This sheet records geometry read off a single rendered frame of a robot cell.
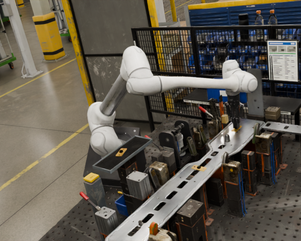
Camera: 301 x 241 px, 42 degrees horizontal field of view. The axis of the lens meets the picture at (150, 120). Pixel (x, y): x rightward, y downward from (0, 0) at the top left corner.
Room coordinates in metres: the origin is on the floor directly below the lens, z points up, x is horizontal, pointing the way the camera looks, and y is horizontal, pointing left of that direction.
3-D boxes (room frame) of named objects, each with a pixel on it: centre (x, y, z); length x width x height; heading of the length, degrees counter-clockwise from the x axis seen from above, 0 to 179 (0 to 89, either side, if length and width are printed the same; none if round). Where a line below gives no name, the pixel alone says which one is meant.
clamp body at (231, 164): (1.83, -0.39, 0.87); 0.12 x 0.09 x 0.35; 47
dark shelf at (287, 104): (2.70, -0.68, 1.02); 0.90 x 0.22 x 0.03; 47
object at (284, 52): (2.59, -0.98, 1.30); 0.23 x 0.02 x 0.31; 47
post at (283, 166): (2.23, -0.79, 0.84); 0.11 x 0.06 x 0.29; 47
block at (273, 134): (2.18, -0.72, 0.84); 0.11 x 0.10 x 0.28; 47
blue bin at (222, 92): (2.75, -0.63, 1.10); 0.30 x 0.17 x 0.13; 55
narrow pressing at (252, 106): (2.44, -0.72, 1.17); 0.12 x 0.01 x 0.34; 47
